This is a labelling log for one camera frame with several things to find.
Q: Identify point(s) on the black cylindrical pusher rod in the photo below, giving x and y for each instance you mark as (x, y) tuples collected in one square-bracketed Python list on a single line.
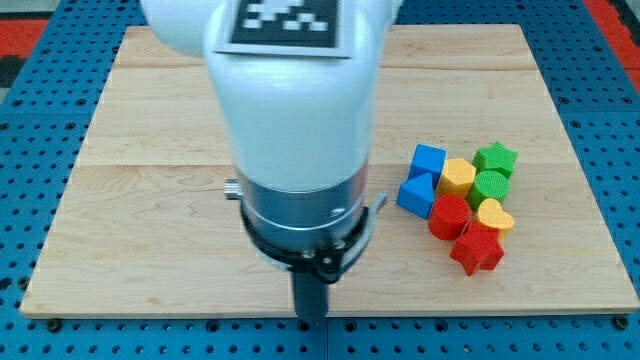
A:
[(310, 296)]

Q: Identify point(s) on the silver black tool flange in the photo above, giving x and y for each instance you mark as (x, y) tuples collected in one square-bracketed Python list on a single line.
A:
[(321, 232)]

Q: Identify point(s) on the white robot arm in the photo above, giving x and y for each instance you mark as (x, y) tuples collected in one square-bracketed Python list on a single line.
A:
[(296, 84)]

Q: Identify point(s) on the red star block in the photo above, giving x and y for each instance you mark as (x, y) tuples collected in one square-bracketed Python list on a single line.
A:
[(478, 248)]

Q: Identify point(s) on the green star block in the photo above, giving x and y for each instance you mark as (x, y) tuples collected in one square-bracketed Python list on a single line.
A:
[(496, 158)]

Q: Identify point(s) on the blue triangle block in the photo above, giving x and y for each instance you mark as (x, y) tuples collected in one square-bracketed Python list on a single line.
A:
[(417, 196)]

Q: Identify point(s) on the blue cube block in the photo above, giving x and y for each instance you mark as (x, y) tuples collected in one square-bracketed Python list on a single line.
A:
[(427, 160)]

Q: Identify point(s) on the red cylinder block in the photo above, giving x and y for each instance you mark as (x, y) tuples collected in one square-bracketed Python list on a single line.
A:
[(449, 216)]

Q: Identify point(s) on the yellow hexagon block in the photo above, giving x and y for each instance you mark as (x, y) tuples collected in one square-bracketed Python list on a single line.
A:
[(457, 177)]

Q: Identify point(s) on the wooden board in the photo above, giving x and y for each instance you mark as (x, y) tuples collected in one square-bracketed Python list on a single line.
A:
[(143, 229)]

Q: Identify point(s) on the yellow heart block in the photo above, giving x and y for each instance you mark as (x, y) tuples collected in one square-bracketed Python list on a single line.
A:
[(490, 213)]

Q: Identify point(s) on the green cylinder block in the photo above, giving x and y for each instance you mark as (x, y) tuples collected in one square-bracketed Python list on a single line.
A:
[(488, 184)]

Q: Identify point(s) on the black white fiducial marker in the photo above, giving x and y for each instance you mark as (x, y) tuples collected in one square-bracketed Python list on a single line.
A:
[(298, 28)]

